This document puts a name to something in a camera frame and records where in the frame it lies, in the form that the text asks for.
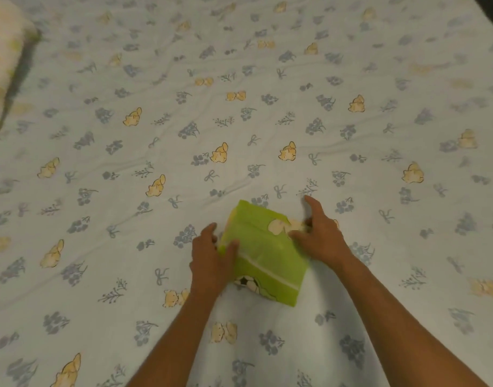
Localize person's left forearm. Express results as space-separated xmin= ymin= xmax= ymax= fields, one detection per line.
xmin=125 ymin=285 xmax=227 ymax=387

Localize blue patterned bed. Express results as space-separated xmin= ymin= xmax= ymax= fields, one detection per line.
xmin=0 ymin=0 xmax=493 ymax=387

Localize person's right forearm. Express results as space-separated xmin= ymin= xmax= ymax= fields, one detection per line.
xmin=331 ymin=253 xmax=489 ymax=387

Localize green baby cloth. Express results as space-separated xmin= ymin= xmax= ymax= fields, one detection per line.
xmin=218 ymin=200 xmax=312 ymax=307

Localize dotted cream blanket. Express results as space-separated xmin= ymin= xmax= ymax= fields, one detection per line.
xmin=0 ymin=0 xmax=42 ymax=144

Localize person's left hand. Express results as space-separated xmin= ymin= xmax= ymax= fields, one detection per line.
xmin=189 ymin=223 xmax=241 ymax=297

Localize person's right hand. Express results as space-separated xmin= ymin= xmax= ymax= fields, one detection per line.
xmin=288 ymin=195 xmax=352 ymax=270

